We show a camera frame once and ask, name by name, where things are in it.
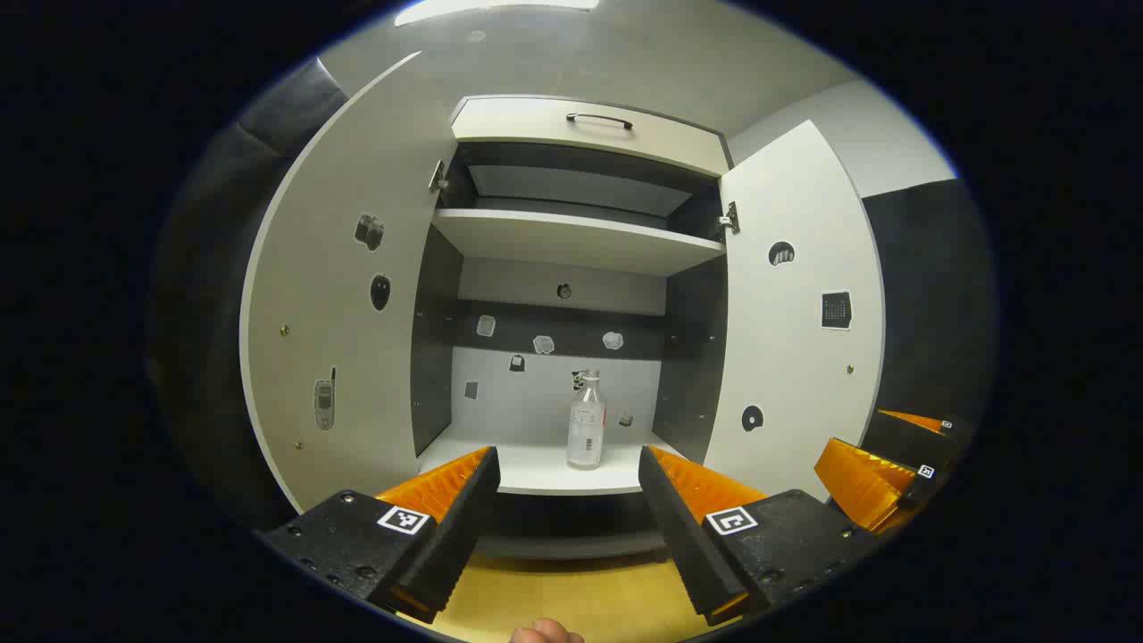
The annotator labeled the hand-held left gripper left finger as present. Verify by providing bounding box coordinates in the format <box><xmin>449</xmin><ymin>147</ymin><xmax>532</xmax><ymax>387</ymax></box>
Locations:
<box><xmin>254</xmin><ymin>445</ymin><xmax>503</xmax><ymax>624</ymax></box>

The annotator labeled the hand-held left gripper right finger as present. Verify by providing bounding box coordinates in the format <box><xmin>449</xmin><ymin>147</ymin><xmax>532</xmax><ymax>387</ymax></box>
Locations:
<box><xmin>638</xmin><ymin>444</ymin><xmax>880</xmax><ymax>626</ymax></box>

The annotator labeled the clear plastic bottle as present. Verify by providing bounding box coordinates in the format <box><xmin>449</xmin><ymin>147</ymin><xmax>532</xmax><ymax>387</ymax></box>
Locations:
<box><xmin>567</xmin><ymin>369</ymin><xmax>608</xmax><ymax>471</ymax></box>

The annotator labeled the white cabinet door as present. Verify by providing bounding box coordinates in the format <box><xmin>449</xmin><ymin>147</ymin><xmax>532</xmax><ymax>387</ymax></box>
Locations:
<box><xmin>703</xmin><ymin>121</ymin><xmax>887</xmax><ymax>501</ymax></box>
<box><xmin>239</xmin><ymin>52</ymin><xmax>461</xmax><ymax>514</ymax></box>

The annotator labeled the white and grey cabinet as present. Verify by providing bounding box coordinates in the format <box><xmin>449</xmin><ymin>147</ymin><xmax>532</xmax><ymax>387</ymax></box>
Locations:
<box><xmin>411</xmin><ymin>94</ymin><xmax>735</xmax><ymax>562</ymax></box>

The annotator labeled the white cabinet shelf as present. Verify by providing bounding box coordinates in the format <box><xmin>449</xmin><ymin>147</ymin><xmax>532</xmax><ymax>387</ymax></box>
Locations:
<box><xmin>431</xmin><ymin>208</ymin><xmax>726</xmax><ymax>278</ymax></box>

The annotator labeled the white cabinet drawer front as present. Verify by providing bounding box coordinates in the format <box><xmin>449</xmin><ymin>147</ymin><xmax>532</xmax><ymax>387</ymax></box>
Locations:
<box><xmin>451</xmin><ymin>96</ymin><xmax>733</xmax><ymax>178</ymax></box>

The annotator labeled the ceiling light panel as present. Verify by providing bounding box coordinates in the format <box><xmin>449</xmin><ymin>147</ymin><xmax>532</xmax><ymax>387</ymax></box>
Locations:
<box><xmin>393</xmin><ymin>0</ymin><xmax>601</xmax><ymax>26</ymax></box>

